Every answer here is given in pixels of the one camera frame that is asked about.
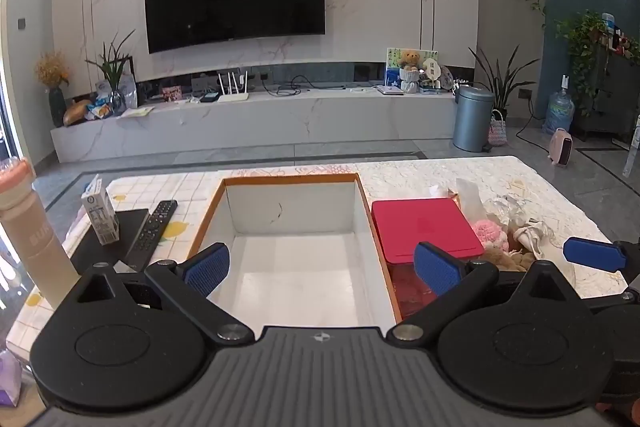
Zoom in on small pink heater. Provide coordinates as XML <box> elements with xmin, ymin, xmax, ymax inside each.
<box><xmin>548</xmin><ymin>128</ymin><xmax>573</xmax><ymax>167</ymax></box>

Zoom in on green plant in glass vase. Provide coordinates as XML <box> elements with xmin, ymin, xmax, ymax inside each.
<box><xmin>85</xmin><ymin>29</ymin><xmax>134</xmax><ymax>116</ymax></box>

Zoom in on yellow dried flower vase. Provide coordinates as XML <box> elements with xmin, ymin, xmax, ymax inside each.
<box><xmin>35</xmin><ymin>51</ymin><xmax>70</xmax><ymax>128</ymax></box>

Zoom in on small milk carton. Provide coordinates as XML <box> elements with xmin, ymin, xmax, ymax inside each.
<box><xmin>81</xmin><ymin>174</ymin><xmax>119</xmax><ymax>246</ymax></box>

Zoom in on dark cabinet with plants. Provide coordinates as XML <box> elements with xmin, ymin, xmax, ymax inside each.
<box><xmin>556</xmin><ymin>11</ymin><xmax>639</xmax><ymax>141</ymax></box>

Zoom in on floor plant by trash can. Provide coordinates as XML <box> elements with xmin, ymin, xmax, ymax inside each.
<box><xmin>469</xmin><ymin>46</ymin><xmax>539</xmax><ymax>120</ymax></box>

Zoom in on red transparent toy box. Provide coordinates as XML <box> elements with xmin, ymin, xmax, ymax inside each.
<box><xmin>371</xmin><ymin>198</ymin><xmax>484</xmax><ymax>319</ymax></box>

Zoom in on cream fabric bag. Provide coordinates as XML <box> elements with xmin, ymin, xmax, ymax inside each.
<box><xmin>509</xmin><ymin>219</ymin><xmax>565</xmax><ymax>265</ymax></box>

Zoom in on orange white cardboard box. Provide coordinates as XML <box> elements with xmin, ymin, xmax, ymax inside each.
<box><xmin>190</xmin><ymin>172</ymin><xmax>401</xmax><ymax>335</ymax></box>

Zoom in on large water jug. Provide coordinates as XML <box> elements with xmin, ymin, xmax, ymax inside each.
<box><xmin>542</xmin><ymin>75</ymin><xmax>575</xmax><ymax>134</ymax></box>

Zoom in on marble tv console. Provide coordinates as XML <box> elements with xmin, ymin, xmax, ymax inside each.
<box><xmin>51</xmin><ymin>88</ymin><xmax>457</xmax><ymax>162</ymax></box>

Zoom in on teddy bear figure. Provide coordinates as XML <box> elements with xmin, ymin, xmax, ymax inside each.
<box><xmin>398</xmin><ymin>50</ymin><xmax>420</xmax><ymax>93</ymax></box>

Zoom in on clear plastic wrap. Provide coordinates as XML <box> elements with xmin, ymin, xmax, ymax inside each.
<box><xmin>484</xmin><ymin>195</ymin><xmax>528</xmax><ymax>225</ymax></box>

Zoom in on white wifi router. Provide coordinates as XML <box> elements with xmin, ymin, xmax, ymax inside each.
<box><xmin>218</xmin><ymin>72</ymin><xmax>248</xmax><ymax>103</ymax></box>

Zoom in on pink white crochet hat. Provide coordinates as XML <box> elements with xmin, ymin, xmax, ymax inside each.
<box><xmin>472</xmin><ymin>219</ymin><xmax>509</xmax><ymax>253</ymax></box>

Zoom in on black remote control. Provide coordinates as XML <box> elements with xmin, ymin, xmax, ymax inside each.
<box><xmin>125</xmin><ymin>199</ymin><xmax>178</xmax><ymax>272</ymax></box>

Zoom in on purple plastic bag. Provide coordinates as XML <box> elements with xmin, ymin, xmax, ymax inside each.
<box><xmin>0</xmin><ymin>350</ymin><xmax>22</xmax><ymax>407</ymax></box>

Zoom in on white lace tablecloth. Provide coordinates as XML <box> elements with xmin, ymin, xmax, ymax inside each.
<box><xmin>357</xmin><ymin>155</ymin><xmax>629</xmax><ymax>301</ymax></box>

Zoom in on blue metal trash can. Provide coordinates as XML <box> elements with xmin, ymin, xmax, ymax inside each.
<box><xmin>452</xmin><ymin>86</ymin><xmax>494</xmax><ymax>153</ymax></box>

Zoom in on pink beige water bottle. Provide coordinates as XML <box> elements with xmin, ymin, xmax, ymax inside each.
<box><xmin>1</xmin><ymin>157</ymin><xmax>79</xmax><ymax>309</ymax></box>

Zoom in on brown plush towel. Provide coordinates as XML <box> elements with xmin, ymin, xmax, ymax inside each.
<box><xmin>480</xmin><ymin>247</ymin><xmax>535</xmax><ymax>272</ymax></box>

